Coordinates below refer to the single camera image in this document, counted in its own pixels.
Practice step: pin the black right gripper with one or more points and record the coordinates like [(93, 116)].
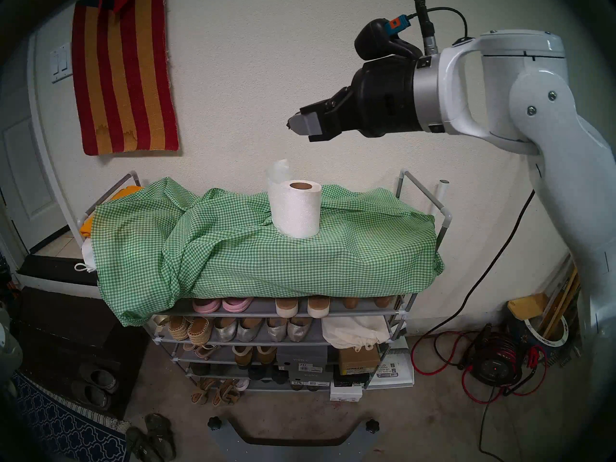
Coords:
[(385, 97)]

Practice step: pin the white toilet paper roll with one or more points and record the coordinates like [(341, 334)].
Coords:
[(298, 211)]

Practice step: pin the green gingham cloth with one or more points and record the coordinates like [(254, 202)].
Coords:
[(269, 259)]

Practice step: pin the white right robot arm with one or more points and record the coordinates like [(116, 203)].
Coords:
[(553, 129)]

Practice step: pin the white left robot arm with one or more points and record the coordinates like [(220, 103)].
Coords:
[(7, 350)]

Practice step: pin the brown suede shoe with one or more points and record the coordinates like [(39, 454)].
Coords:
[(351, 303), (384, 302)]

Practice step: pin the white cork-sole shoe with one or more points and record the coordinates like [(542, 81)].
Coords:
[(287, 308), (318, 308)]

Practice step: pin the grey metal shoe rack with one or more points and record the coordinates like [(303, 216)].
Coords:
[(264, 308)]

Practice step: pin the pink slip-on shoe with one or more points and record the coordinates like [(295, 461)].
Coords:
[(237, 305), (207, 305)]

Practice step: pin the silver flat shoe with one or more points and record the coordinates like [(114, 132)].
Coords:
[(299, 331), (224, 331), (276, 331), (248, 331)]

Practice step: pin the woven espadrille shoe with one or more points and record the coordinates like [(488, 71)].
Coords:
[(199, 331), (178, 328)]

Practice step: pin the white PVC pipe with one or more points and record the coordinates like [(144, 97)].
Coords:
[(442, 196)]

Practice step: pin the red orange striped rug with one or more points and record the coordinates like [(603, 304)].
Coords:
[(125, 76)]

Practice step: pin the grey Vionic shoebox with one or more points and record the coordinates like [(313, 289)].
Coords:
[(310, 379), (302, 359)]

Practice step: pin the tan suede boot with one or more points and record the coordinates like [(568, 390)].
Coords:
[(266, 355), (242, 356)]

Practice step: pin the brown cardboard shoebox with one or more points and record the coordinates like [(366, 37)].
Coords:
[(358, 360)]

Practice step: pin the orange folded towel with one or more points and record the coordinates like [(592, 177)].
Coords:
[(88, 227)]

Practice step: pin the white labelled flat box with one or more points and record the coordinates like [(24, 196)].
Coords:
[(398, 368)]

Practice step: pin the black shoebox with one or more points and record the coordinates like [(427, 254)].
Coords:
[(350, 379)]

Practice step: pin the small white shoebox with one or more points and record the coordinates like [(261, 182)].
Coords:
[(345, 392)]

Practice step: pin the tan dustpan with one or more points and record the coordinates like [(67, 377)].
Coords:
[(527, 306)]

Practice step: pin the white pink sneaker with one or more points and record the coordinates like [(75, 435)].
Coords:
[(241, 384)]

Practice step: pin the leaning wooden sticks bundle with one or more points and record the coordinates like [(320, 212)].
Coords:
[(563, 297)]

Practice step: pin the white panel door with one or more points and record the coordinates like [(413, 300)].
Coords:
[(24, 177)]

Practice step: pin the black knob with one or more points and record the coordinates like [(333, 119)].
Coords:
[(372, 425), (214, 423)]

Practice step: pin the black doorstep mat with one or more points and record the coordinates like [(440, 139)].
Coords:
[(48, 268)]

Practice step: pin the blue bucket white rim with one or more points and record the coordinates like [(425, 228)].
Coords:
[(560, 340)]

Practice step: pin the dark brown wooden step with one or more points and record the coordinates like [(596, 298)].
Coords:
[(62, 326)]

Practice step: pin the grey slipper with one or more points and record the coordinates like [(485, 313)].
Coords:
[(99, 378), (91, 397)]

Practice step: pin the blue patterned rug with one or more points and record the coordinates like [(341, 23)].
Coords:
[(67, 429)]

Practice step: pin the white light switch plate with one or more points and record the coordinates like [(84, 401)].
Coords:
[(61, 64)]

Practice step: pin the grey robot base frame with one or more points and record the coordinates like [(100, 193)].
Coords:
[(293, 451)]

